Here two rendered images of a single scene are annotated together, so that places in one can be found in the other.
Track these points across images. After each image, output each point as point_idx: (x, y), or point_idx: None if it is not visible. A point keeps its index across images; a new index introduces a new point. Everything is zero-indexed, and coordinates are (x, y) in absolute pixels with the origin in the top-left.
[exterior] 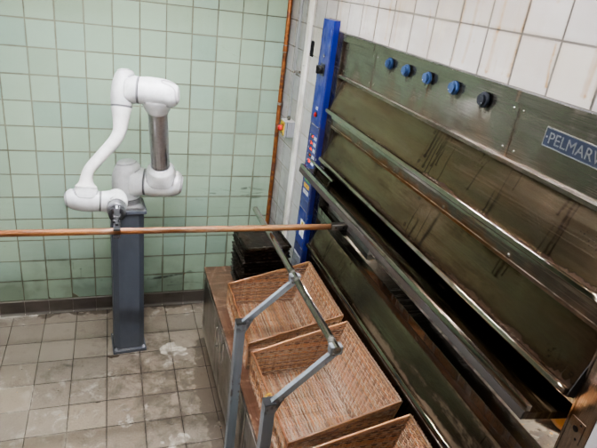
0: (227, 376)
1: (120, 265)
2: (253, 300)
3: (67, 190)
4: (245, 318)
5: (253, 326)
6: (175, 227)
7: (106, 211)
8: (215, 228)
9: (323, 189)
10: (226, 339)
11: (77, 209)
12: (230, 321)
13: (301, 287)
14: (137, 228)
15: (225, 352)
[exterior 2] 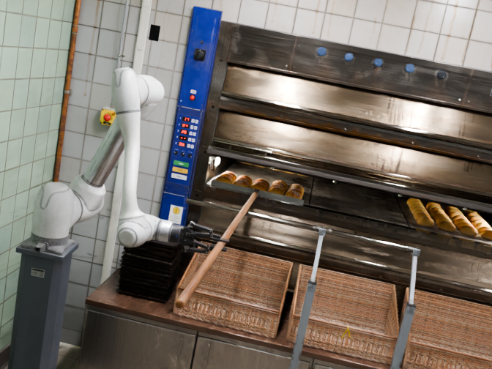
0: (235, 367)
1: (54, 328)
2: None
3: (127, 225)
4: (314, 277)
5: (219, 315)
6: (232, 225)
7: (150, 238)
8: (240, 217)
9: (273, 159)
10: (227, 332)
11: (140, 244)
12: (200, 321)
13: (343, 232)
14: (225, 235)
15: (219, 349)
